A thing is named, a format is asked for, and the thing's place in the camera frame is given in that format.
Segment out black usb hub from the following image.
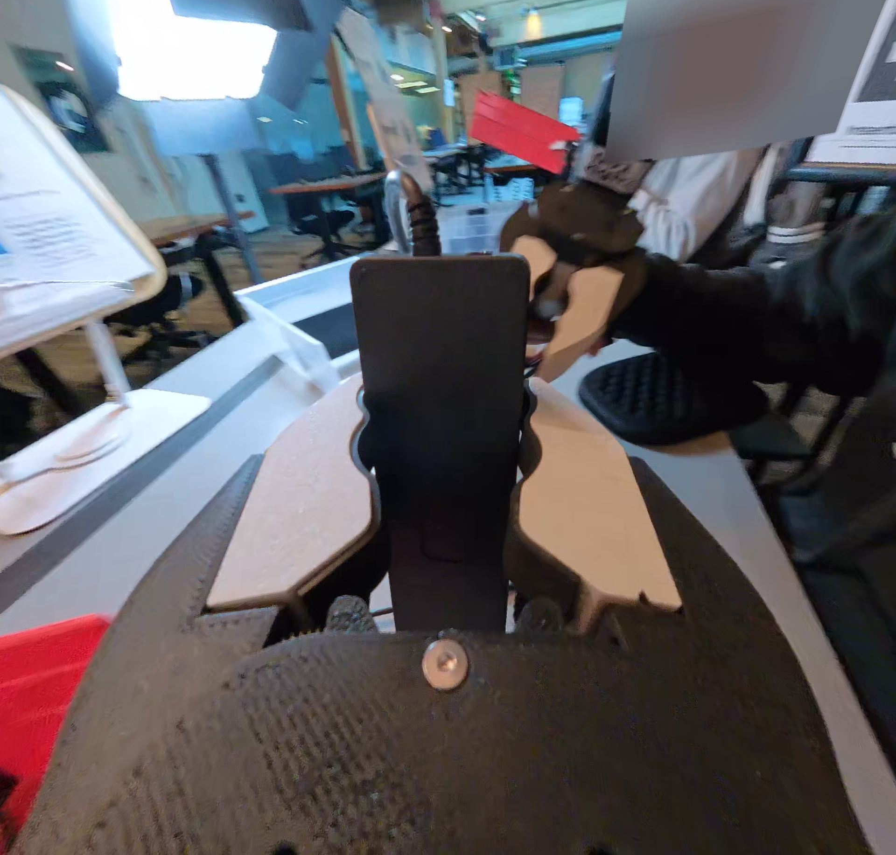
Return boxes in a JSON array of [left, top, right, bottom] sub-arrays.
[[349, 253, 533, 633]]

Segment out wooden desk black legs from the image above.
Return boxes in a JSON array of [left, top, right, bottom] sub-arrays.
[[269, 171, 387, 240]]

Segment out black office chair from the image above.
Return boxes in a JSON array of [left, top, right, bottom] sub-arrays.
[[290, 194, 368, 268]]

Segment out framed black white marker sign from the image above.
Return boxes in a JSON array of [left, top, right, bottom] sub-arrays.
[[805, 0, 896, 184]]

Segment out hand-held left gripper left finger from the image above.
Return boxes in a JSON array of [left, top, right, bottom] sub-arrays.
[[205, 376, 392, 628]]

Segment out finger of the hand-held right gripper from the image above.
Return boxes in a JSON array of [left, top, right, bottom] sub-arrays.
[[510, 234, 559, 299]]

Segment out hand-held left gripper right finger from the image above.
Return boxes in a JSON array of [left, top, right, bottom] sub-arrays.
[[504, 378, 685, 635]]

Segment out cable with grey plug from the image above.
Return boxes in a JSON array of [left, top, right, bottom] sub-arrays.
[[384, 169, 424, 254]]

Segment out instruction sheet on stand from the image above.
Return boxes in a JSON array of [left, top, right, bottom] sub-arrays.
[[0, 85, 169, 359]]

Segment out red plastic crate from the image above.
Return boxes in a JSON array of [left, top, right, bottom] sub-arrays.
[[469, 91, 582, 174]]

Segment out instruction sheet with blue pictures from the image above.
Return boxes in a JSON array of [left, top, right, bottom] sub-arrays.
[[0, 92, 151, 352]]

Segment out red open-front bin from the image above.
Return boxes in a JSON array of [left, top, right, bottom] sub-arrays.
[[0, 613, 113, 842]]

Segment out person's right forearm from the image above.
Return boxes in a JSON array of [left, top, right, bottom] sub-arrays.
[[616, 211, 896, 397]]

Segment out black round textured pad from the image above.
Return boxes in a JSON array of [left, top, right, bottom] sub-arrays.
[[580, 351, 771, 448]]

